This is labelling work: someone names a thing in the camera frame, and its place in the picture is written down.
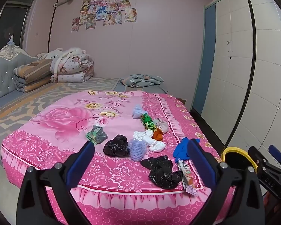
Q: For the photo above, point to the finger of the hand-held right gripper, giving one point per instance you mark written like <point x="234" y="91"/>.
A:
<point x="255" y="154"/>
<point x="276" y="152"/>

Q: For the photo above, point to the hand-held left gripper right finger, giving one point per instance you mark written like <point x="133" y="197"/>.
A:
<point x="200" y="161"/>

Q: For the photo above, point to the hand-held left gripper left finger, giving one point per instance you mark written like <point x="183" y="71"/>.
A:
<point x="84" y="159"/>

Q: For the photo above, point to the yellow-rimmed trash bin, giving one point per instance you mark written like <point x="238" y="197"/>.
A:
<point x="231" y="149"/>

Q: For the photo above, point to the long white snack wrapper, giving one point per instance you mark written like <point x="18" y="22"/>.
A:
<point x="186" y="172"/>

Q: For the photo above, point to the blue rubber glove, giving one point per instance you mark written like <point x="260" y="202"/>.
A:
<point x="181" y="148"/>

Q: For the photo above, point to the green grey crumpled wrapper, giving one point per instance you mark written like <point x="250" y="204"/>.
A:
<point x="97" y="134"/>

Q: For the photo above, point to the small black plastic bag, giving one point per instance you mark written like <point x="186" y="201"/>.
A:
<point x="116" y="145"/>

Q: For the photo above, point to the large black plastic bag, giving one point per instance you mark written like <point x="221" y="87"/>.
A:
<point x="162" y="171"/>

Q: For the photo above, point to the pink floral bed cover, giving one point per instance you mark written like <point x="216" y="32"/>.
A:
<point x="68" y="121"/>

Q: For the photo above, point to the orange crumpled wrapper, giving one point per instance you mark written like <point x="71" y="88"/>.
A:
<point x="157" y="135"/>

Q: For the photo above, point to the grey pink cloth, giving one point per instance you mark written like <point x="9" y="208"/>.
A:
<point x="162" y="125"/>

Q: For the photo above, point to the white crumpled socks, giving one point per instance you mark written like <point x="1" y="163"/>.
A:
<point x="149" y="139"/>

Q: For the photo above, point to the green snack wrapper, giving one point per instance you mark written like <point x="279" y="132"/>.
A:
<point x="148" y="122"/>

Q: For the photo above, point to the folded floral quilt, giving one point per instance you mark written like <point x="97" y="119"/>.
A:
<point x="72" y="69"/>

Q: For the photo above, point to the white and blue wardrobe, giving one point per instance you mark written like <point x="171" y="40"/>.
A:
<point x="243" y="63"/>

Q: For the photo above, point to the grey folded blanket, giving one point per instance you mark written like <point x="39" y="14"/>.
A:
<point x="140" y="80"/>

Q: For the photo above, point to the striped folded pillows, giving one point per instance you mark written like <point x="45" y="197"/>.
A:
<point x="31" y="75"/>

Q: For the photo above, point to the white plush toy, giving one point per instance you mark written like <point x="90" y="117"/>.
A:
<point x="52" y="54"/>

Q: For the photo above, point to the grey tufted headboard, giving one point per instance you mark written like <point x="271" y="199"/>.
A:
<point x="2" y="75"/>

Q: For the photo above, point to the dark window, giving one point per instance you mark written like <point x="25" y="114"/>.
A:
<point x="11" y="23"/>

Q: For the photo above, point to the cluster of wall posters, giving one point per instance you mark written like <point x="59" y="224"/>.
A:
<point x="103" y="11"/>

